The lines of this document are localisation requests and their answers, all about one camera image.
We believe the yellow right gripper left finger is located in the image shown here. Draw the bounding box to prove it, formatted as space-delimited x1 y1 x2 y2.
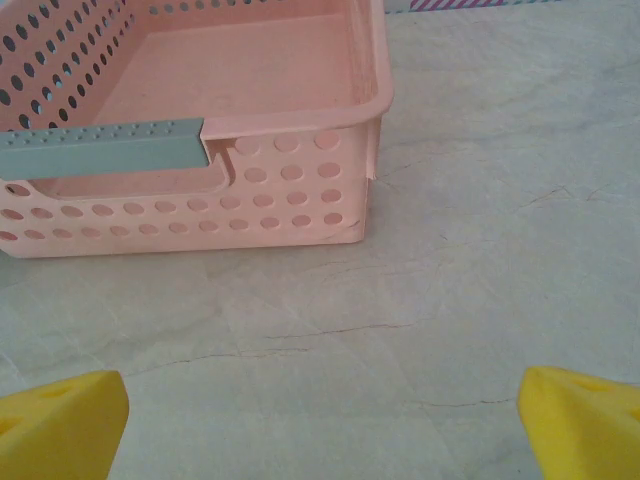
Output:
0 369 130 480

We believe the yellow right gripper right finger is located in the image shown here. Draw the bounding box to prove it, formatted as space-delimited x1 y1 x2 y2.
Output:
517 365 640 480

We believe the pink perforated plastic basket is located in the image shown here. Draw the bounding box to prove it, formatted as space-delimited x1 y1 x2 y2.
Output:
0 0 396 260

